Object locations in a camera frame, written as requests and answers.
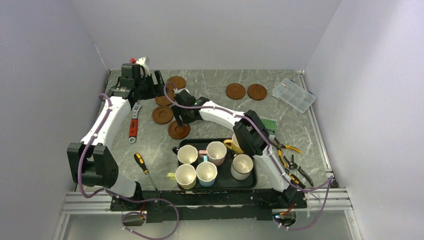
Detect brown wooden coaster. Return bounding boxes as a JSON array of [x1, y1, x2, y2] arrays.
[[225, 83, 246, 100], [151, 105, 174, 125], [247, 83, 268, 101], [167, 120, 191, 140], [167, 76, 187, 90], [154, 92, 175, 106]]

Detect aluminium frame rail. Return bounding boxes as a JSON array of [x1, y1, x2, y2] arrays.
[[62, 69, 361, 240]]

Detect green screw bit box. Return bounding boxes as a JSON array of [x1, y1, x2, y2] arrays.
[[260, 116, 277, 137]]

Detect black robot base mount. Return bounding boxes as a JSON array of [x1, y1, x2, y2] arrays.
[[110, 187, 307, 223]]

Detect light blue mug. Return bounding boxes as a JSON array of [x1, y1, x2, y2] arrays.
[[196, 155, 218, 187]]

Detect yellow handled pliers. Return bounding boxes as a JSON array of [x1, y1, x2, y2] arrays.
[[270, 138, 302, 170]]

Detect red handled adjustable wrench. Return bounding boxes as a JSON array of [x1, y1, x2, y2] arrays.
[[128, 100, 142, 144]]

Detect white ribbed mug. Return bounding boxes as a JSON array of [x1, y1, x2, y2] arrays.
[[230, 154, 254, 181]]

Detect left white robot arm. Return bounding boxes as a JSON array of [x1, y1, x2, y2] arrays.
[[66, 56, 165, 210]]

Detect clear plastic organizer box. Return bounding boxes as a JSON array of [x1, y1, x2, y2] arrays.
[[272, 78, 317, 113]]

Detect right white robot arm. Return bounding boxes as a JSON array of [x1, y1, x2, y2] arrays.
[[171, 89, 302, 208]]

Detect black plastic tray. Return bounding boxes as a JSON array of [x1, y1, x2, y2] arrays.
[[172, 138, 257, 191]]

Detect black handled cream mug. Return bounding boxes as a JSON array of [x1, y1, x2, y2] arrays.
[[172, 145, 199, 165]]

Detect pink mug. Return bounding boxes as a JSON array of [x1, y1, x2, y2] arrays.
[[198, 141, 227, 166]]

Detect yellow black screwdriver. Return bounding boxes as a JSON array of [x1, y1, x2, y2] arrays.
[[133, 152, 159, 192]]

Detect pale yellow mug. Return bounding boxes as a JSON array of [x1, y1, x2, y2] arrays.
[[166, 164, 197, 190]]

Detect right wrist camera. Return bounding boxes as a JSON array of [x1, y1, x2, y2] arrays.
[[178, 88, 190, 94]]

